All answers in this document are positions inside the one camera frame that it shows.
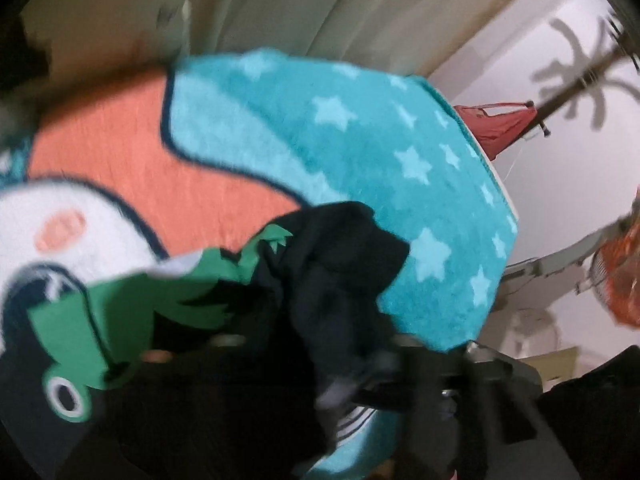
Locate striped navy patch pants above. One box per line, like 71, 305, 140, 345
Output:
1, 202, 409, 479

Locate beige flower curtain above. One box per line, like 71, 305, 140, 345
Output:
21, 0, 511, 84

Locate teal cartoon fleece blanket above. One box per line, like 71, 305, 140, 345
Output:
1, 50, 518, 479

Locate dark coat rack pole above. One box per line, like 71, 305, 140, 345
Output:
524, 14, 639, 136

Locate orange standing fan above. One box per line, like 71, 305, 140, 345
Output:
501, 209, 639, 328

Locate red bag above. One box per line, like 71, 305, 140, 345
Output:
454, 101, 537, 160

